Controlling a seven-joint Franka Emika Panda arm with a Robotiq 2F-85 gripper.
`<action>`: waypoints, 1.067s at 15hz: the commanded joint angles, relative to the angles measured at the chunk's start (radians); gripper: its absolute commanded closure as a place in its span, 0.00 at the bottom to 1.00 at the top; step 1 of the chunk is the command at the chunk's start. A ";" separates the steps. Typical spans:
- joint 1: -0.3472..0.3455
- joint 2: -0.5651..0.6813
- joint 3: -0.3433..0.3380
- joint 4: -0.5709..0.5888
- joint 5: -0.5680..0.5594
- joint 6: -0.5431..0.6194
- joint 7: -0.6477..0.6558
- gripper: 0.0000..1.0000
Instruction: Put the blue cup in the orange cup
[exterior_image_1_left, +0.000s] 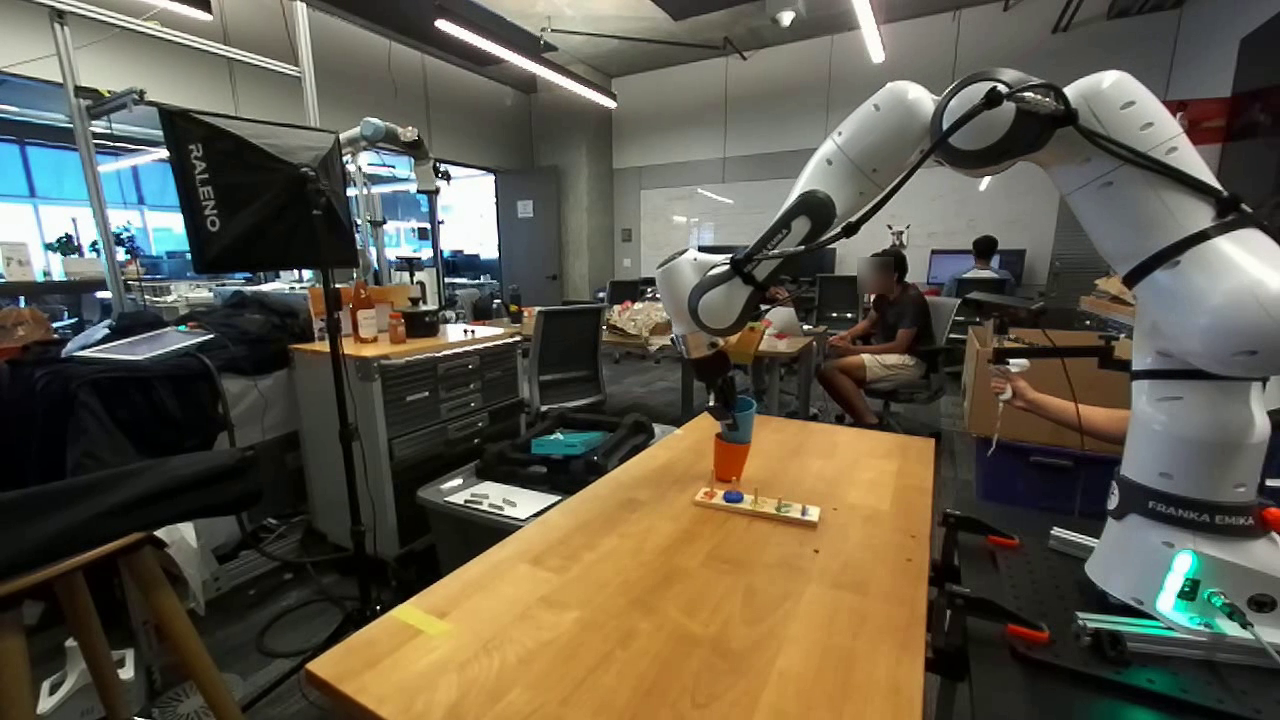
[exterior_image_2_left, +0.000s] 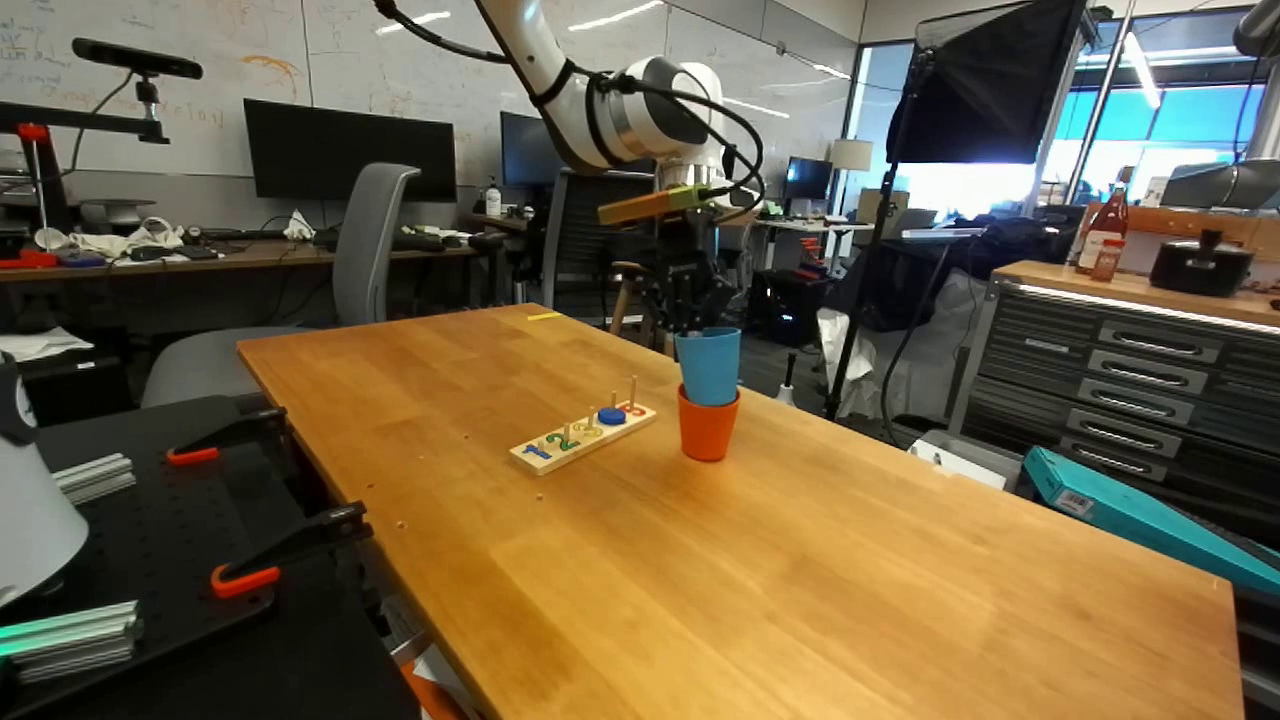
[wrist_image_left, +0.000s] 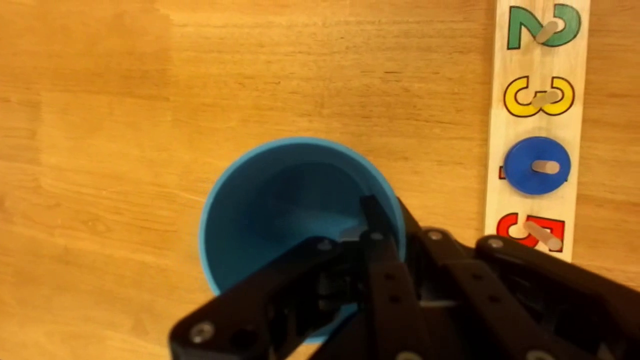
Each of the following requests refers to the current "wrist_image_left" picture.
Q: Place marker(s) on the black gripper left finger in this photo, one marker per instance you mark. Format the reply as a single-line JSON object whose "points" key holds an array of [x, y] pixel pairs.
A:
{"points": [[386, 301]]}

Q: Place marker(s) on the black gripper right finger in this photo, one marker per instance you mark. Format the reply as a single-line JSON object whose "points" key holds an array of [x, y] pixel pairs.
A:
{"points": [[506, 301]]}

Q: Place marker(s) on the blue plastic cup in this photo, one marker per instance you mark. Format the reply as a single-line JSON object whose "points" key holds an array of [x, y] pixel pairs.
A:
{"points": [[280, 200]]}

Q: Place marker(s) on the wooden number peg board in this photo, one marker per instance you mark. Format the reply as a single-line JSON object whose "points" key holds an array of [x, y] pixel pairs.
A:
{"points": [[537, 73]]}

